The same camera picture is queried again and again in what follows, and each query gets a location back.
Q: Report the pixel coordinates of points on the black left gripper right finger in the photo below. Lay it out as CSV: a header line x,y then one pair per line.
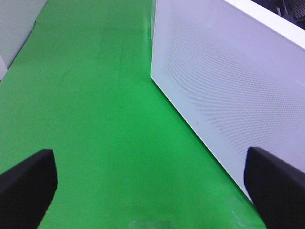
x,y
276,189

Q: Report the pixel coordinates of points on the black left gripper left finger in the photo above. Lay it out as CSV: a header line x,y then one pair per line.
x,y
27,190

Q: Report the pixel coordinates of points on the white microwave door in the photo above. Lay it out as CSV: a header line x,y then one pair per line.
x,y
235,72

